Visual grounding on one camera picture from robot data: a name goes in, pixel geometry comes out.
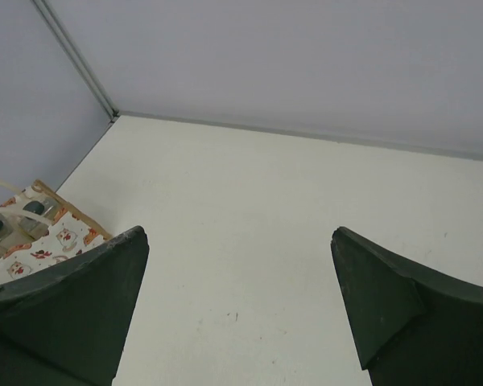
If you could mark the aluminium corner post left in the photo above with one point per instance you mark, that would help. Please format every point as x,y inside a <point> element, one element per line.
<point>74,54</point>

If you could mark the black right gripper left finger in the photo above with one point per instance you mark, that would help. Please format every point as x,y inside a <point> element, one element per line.
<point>67,324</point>

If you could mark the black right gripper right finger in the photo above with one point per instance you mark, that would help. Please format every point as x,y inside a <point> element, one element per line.
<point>411,325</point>

